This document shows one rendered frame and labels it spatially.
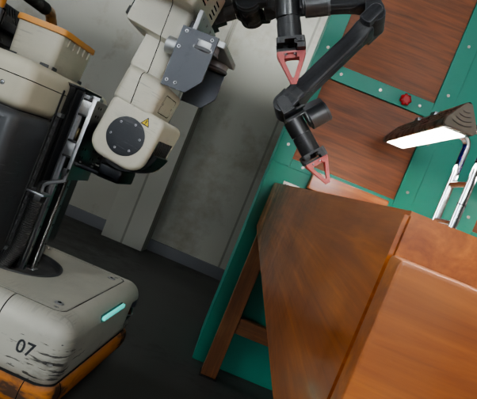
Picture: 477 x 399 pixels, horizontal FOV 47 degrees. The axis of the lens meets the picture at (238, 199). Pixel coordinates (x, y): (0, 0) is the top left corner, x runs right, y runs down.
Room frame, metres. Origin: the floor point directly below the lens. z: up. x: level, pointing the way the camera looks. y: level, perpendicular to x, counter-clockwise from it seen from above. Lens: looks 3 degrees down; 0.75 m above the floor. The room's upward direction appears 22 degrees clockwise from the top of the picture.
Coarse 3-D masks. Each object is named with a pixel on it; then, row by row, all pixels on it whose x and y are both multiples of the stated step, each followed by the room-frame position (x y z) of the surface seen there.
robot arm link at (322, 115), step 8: (280, 96) 1.56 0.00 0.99; (280, 104) 1.55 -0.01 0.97; (288, 104) 1.55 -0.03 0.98; (304, 104) 1.56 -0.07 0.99; (312, 104) 1.56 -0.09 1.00; (320, 104) 1.55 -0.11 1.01; (288, 112) 1.55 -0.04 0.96; (296, 112) 1.57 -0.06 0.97; (312, 112) 1.54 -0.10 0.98; (320, 112) 1.54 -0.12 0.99; (328, 112) 1.54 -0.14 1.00; (312, 120) 1.54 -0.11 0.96; (320, 120) 1.54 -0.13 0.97; (328, 120) 1.56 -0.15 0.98
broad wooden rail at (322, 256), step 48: (288, 192) 1.20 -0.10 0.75; (288, 240) 0.82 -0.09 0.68; (336, 240) 0.47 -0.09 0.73; (384, 240) 0.33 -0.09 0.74; (432, 240) 0.31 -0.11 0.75; (288, 288) 0.63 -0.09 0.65; (336, 288) 0.40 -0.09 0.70; (288, 336) 0.50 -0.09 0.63; (336, 336) 0.34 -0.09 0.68; (288, 384) 0.42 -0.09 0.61; (336, 384) 0.31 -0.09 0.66
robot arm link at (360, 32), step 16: (368, 16) 1.60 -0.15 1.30; (352, 32) 1.62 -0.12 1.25; (368, 32) 1.61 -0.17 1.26; (336, 48) 1.61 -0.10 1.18; (352, 48) 1.60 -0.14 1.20; (320, 64) 1.60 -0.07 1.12; (336, 64) 1.59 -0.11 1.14; (304, 80) 1.59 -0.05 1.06; (320, 80) 1.58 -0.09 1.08; (288, 96) 1.57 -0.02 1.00; (304, 96) 1.57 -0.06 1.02
